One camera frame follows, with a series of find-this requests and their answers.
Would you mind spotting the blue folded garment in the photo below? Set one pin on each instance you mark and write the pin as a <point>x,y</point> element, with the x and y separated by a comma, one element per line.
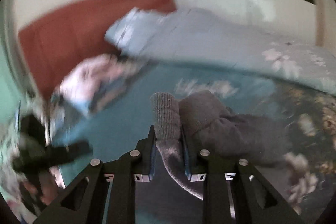
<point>107,92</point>

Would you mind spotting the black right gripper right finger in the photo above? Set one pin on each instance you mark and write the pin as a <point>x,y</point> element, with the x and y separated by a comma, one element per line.
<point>234,191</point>

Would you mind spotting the brown wooden headboard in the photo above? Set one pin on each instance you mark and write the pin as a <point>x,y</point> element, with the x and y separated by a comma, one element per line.
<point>55,43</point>

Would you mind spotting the teal floral bed sheet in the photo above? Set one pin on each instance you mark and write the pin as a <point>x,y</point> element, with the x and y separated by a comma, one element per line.
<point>287,128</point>

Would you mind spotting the light blue floral duvet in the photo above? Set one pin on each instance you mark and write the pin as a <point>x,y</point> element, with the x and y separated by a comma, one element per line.
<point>199,36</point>

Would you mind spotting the grey fleece garment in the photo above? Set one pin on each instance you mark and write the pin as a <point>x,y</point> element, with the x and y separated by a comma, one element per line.
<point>214,126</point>

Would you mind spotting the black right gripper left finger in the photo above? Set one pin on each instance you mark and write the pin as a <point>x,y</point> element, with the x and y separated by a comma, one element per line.
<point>104,192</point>

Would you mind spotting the pink fluffy folded garment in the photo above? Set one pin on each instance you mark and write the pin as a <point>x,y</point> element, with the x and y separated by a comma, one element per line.
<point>85,79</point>

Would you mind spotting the left hand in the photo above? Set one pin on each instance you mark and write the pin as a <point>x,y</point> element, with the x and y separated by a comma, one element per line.
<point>43,186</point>

